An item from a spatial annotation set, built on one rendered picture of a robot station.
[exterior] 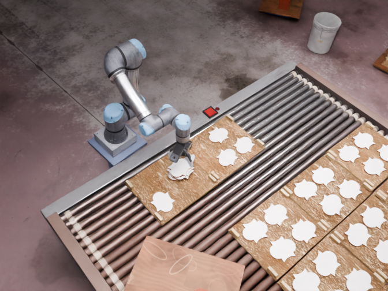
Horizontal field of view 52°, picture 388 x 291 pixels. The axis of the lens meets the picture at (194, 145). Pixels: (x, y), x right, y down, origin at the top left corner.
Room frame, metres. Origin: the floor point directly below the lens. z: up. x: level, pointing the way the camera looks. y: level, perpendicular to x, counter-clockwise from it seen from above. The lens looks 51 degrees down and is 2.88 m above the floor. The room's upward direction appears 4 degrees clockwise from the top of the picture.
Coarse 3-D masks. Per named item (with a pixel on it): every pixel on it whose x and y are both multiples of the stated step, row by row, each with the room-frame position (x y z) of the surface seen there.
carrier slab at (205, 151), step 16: (208, 128) 1.70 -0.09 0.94; (224, 128) 1.71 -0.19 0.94; (240, 128) 1.72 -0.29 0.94; (192, 144) 1.56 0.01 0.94; (208, 144) 1.57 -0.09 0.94; (224, 144) 1.58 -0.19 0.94; (256, 144) 1.59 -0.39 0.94; (208, 160) 1.45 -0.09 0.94; (240, 160) 1.46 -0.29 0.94; (224, 176) 1.34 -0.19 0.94
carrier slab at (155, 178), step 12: (168, 156) 1.45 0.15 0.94; (180, 156) 1.46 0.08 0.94; (156, 168) 1.36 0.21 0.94; (132, 180) 1.26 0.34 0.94; (144, 180) 1.27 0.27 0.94; (156, 180) 1.28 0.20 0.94; (168, 180) 1.28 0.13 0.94; (180, 180) 1.29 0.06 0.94; (192, 180) 1.29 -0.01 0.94; (204, 180) 1.30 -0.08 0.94; (132, 192) 1.19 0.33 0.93; (144, 192) 1.19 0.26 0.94; (156, 192) 1.19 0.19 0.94; (168, 192) 1.20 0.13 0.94; (180, 192) 1.21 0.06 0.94; (192, 192) 1.21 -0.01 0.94; (204, 192) 1.22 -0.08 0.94; (144, 204) 1.11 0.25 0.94; (180, 204) 1.13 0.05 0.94; (168, 216) 1.05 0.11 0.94
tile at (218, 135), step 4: (216, 128) 1.70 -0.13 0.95; (220, 128) 1.70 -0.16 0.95; (208, 132) 1.66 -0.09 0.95; (212, 132) 1.66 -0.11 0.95; (216, 132) 1.66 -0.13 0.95; (220, 132) 1.66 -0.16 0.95; (224, 132) 1.67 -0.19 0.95; (212, 136) 1.63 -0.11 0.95; (216, 136) 1.63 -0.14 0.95; (220, 136) 1.63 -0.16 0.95; (224, 136) 1.63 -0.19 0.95; (212, 140) 1.59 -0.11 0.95; (216, 140) 1.60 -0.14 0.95; (220, 140) 1.60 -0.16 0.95
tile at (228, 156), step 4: (224, 152) 1.50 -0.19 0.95; (228, 152) 1.51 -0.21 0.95; (232, 152) 1.51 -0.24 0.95; (220, 156) 1.47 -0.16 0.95; (224, 156) 1.47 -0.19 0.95; (228, 156) 1.48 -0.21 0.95; (232, 156) 1.48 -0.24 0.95; (236, 156) 1.48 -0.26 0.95; (220, 160) 1.45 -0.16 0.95; (224, 160) 1.45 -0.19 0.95; (228, 160) 1.45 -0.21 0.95; (232, 160) 1.45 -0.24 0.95; (220, 164) 1.42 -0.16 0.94; (224, 164) 1.42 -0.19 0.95; (228, 164) 1.42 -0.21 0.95; (232, 164) 1.42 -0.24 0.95
